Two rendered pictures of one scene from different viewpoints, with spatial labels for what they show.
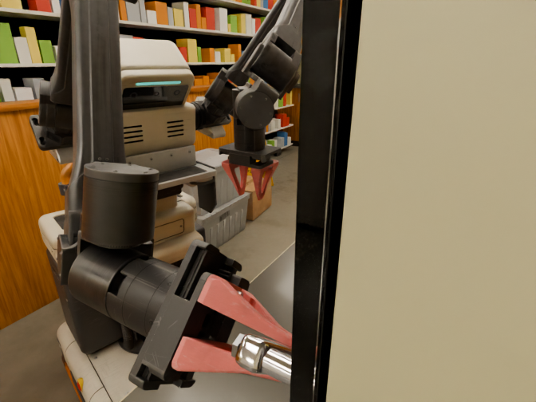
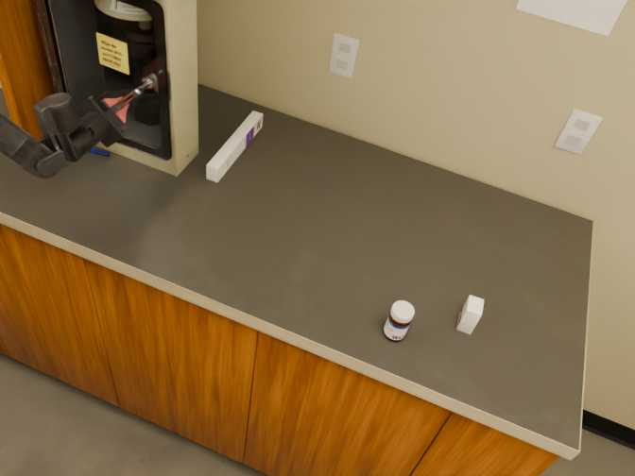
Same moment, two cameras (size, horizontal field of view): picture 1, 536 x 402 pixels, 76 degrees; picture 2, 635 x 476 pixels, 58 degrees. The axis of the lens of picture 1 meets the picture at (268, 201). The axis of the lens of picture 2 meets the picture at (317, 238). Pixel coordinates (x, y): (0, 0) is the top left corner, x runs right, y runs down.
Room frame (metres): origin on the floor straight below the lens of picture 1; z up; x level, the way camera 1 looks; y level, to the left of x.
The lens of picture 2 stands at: (0.03, 1.12, 1.94)
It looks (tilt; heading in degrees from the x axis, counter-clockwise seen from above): 46 degrees down; 252
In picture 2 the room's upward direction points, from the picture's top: 11 degrees clockwise
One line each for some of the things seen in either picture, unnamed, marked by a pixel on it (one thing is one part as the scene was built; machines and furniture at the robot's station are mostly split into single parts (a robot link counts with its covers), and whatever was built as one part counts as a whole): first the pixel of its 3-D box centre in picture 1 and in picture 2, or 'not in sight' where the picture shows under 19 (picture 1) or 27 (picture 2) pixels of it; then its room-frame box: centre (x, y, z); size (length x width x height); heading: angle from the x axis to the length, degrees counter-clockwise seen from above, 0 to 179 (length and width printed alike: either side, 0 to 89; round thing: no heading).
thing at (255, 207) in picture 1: (248, 196); not in sight; (3.02, 0.19, 0.14); 0.41 x 0.32 x 0.28; 155
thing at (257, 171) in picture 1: (254, 175); not in sight; (0.62, 0.03, 1.13); 0.07 x 0.07 x 0.09; 58
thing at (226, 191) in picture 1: (206, 179); not in sight; (2.48, 0.47, 0.49); 0.60 x 0.42 x 0.33; 149
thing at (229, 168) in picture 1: (246, 173); not in sight; (0.63, 0.04, 1.13); 0.07 x 0.07 x 0.09; 58
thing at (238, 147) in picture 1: (249, 137); not in sight; (0.63, 0.03, 1.20); 0.10 x 0.07 x 0.07; 58
